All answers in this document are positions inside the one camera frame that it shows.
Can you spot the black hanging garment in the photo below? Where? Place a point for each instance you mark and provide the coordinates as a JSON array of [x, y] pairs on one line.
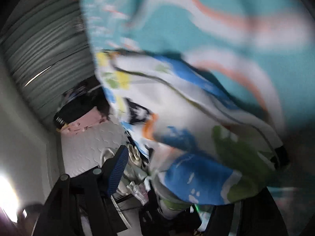
[[73, 113]]

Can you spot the beige clothes pile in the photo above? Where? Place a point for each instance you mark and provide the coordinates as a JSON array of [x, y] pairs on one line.
[[135, 154]]

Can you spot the colourful printed white garment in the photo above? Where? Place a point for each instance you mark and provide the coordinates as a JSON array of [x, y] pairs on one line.
[[196, 127]]

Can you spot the white quilted mattress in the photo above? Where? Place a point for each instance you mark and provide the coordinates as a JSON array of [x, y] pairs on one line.
[[86, 147]]

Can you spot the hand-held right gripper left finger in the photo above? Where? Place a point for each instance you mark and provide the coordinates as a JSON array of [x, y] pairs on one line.
[[115, 174]]

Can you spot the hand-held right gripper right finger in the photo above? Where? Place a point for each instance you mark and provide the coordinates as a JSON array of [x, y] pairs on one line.
[[258, 213]]

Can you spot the bed with teal patterned sheet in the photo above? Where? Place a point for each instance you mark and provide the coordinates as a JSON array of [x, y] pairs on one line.
[[196, 24]]

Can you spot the pink hanging garment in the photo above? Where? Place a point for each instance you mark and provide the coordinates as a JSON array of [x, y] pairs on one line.
[[83, 125]]

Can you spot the blue striped hanging garment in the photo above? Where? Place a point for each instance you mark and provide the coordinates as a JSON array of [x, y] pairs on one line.
[[73, 94]]

